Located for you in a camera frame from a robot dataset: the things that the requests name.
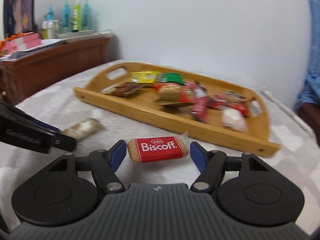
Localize large Biscoff biscuit packet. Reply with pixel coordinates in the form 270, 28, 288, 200
126, 132, 190, 163

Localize gold white candy bar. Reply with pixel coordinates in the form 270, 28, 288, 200
61, 118, 105, 141

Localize white marshmallow packet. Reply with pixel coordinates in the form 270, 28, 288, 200
221, 108, 247, 132

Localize long red snack bar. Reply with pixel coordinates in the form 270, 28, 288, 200
191, 81, 209, 123

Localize dark red chocolate bar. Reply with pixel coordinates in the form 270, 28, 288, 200
208, 101, 248, 117

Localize brown chocolate wafer packet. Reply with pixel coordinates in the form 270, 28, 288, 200
101, 82, 144, 98

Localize red nut snack packet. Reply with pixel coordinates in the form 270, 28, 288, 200
153, 83, 194, 107

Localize green snack packet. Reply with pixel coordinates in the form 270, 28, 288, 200
157, 73, 184, 85

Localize yellow snack packet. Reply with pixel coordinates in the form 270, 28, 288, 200
130, 71, 160, 83

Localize pink cake packet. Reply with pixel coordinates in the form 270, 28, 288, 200
219, 90, 247, 103

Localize wooden dresser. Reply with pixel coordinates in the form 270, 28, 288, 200
1, 37, 110, 105

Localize grey checkered blanket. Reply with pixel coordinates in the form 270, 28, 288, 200
1, 64, 319, 233

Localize bamboo serving tray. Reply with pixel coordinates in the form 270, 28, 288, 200
74, 62, 280, 157

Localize pink box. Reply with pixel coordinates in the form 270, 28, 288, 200
1, 33, 42, 55

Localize papers on dresser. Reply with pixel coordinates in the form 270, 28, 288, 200
1, 39, 66, 61

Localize small blue spray bottle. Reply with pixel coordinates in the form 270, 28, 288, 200
46, 3, 55, 21

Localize dark framed picture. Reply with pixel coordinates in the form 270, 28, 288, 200
3, 0, 35, 37

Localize teal spray bottle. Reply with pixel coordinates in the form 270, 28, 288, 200
82, 0, 91, 30
62, 0, 71, 33

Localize green spray bottle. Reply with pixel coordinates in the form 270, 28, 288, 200
72, 0, 81, 32

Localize blue plaid cloth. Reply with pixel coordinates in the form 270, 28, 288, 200
296, 0, 319, 108

